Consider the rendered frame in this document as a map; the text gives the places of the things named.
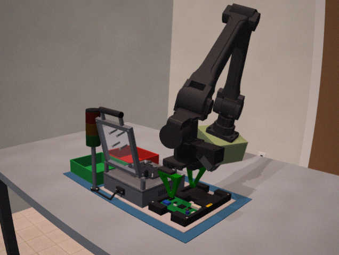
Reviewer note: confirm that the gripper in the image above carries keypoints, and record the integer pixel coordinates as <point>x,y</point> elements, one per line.
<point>166,171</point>

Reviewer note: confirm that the red bin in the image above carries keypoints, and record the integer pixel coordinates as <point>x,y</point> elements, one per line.
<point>147,155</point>

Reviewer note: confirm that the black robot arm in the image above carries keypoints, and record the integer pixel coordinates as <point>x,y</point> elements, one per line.
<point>194,100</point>

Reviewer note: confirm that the green bin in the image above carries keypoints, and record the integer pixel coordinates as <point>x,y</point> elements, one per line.
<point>82,167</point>

